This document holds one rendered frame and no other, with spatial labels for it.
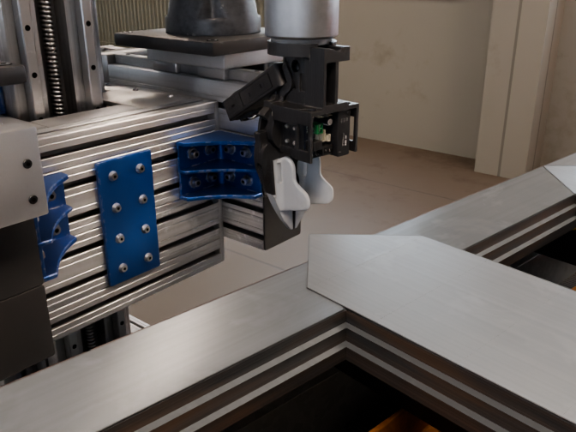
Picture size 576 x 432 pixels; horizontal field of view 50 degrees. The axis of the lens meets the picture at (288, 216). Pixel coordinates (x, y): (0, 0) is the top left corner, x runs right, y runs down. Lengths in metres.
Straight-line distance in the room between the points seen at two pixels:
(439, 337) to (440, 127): 3.75
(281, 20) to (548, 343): 0.38
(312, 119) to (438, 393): 0.28
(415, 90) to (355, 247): 3.65
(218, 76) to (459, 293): 0.53
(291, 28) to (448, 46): 3.55
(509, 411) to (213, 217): 0.63
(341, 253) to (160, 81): 0.51
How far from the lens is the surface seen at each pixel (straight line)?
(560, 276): 1.35
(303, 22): 0.63
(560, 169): 1.01
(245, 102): 0.71
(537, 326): 0.57
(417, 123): 4.32
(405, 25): 4.29
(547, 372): 0.51
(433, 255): 0.67
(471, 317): 0.56
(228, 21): 0.97
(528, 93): 3.72
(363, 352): 0.55
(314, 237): 0.69
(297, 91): 0.66
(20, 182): 0.64
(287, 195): 0.69
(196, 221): 0.98
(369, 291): 0.58
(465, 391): 0.50
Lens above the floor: 1.13
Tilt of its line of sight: 22 degrees down
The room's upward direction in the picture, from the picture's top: straight up
